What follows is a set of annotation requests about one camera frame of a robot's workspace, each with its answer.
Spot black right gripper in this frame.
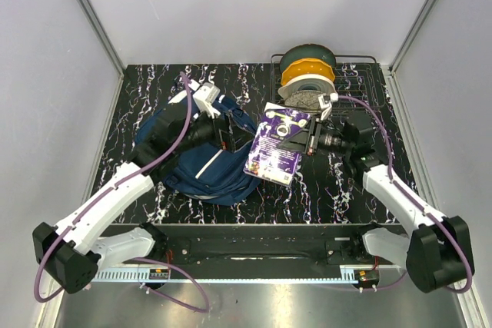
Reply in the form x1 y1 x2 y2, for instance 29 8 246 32
278 115 353 157

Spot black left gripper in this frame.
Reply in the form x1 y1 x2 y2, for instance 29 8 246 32
175 101 254 154

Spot navy blue student backpack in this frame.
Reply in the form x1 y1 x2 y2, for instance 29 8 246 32
130 89 260 206

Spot purple paperback book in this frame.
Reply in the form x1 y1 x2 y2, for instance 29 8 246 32
243 103 311 187

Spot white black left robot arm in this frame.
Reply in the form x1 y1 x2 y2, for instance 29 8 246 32
32 103 251 293

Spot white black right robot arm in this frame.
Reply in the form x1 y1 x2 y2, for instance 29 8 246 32
280 112 474 293

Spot speckled grey plate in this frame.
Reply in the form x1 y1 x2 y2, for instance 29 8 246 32
284 90 322 112

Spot white plate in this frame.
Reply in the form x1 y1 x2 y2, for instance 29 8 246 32
278 74 336 100

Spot yellow plate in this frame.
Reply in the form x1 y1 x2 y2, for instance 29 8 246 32
281 58 335 86

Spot dark green plate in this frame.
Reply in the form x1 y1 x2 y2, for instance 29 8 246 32
279 44 337 72

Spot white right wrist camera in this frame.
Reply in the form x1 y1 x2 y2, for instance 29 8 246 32
317 92 339 121

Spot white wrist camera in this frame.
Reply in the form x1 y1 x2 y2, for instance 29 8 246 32
184 80 221 121
317 92 339 121

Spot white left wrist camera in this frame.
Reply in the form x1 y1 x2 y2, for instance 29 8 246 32
184 80 221 121

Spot black wire dish rack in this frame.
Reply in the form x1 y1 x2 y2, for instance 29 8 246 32
270 54 386 117

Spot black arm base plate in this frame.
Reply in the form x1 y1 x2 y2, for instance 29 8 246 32
167 237 389 267

